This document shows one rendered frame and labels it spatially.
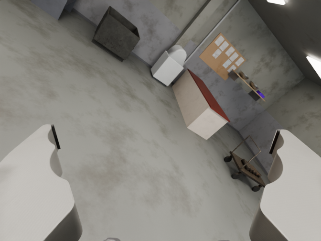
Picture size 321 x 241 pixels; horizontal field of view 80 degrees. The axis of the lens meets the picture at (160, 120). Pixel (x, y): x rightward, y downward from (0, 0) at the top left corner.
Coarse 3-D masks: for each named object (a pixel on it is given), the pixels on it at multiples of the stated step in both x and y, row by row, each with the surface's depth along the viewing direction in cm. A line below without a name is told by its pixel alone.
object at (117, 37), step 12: (108, 12) 459; (108, 24) 462; (120, 24) 466; (132, 24) 573; (96, 36) 474; (108, 36) 478; (120, 36) 483; (132, 36) 487; (108, 48) 496; (120, 48) 501; (132, 48) 505; (120, 60) 532
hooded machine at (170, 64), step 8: (176, 48) 594; (160, 56) 636; (168, 56) 590; (176, 56) 596; (184, 56) 600; (160, 64) 610; (168, 64) 603; (176, 64) 608; (152, 72) 633; (160, 72) 616; (168, 72) 620; (176, 72) 625; (160, 80) 634; (168, 80) 639
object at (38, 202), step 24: (24, 144) 9; (48, 144) 9; (0, 168) 8; (24, 168) 8; (48, 168) 8; (0, 192) 7; (24, 192) 7; (48, 192) 7; (0, 216) 6; (24, 216) 6; (48, 216) 6; (72, 216) 6; (0, 240) 5; (24, 240) 5; (48, 240) 5; (72, 240) 6
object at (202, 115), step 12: (192, 72) 685; (180, 84) 668; (192, 84) 604; (204, 84) 684; (180, 96) 628; (192, 96) 572; (204, 96) 524; (180, 108) 594; (192, 108) 543; (204, 108) 499; (216, 108) 516; (192, 120) 516; (204, 120) 513; (216, 120) 518; (228, 120) 515; (204, 132) 539
